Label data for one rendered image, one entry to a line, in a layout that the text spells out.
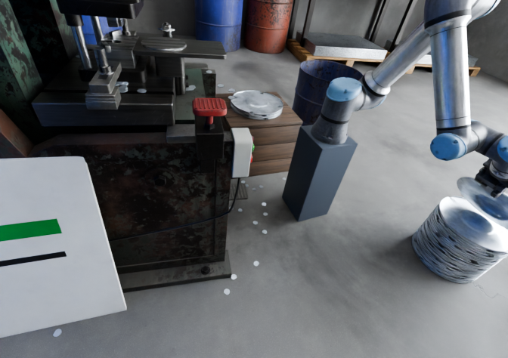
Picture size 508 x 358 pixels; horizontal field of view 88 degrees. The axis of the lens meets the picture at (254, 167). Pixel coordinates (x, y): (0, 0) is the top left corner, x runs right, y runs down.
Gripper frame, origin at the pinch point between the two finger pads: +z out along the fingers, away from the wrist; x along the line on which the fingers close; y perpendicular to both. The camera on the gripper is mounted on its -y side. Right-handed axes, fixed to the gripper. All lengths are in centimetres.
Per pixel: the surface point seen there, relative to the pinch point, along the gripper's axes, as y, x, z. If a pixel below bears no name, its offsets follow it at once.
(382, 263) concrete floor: 10, 47, 18
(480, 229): -3.2, 8.8, 18.7
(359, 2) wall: 309, -196, 157
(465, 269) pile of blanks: -9.8, 23.8, 25.1
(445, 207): 10.9, 9.7, 18.8
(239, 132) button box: 42, 50, -70
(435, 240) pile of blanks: 4.3, 23.3, 21.6
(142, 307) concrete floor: 38, 118, -48
